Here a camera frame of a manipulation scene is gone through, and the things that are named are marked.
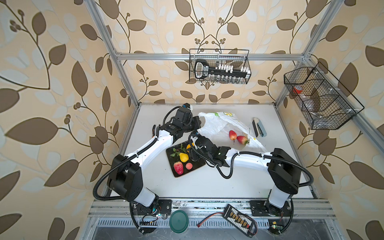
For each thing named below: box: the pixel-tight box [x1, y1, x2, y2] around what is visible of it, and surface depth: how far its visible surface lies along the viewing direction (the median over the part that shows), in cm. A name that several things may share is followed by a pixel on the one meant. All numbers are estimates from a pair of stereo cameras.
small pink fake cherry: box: [185, 162, 193, 170], surface depth 87 cm
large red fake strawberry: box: [173, 161, 184, 175], surface depth 86 cm
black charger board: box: [222, 204, 258, 238], surface depth 71 cm
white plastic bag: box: [197, 111, 268, 153], surface depth 84 cm
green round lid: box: [169, 210, 189, 234], surface depth 63 cm
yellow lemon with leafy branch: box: [170, 143, 189, 163], surface depth 91 cm
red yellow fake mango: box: [229, 130, 237, 141], surface depth 101 cm
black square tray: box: [165, 144, 206, 178], surface depth 89 cm
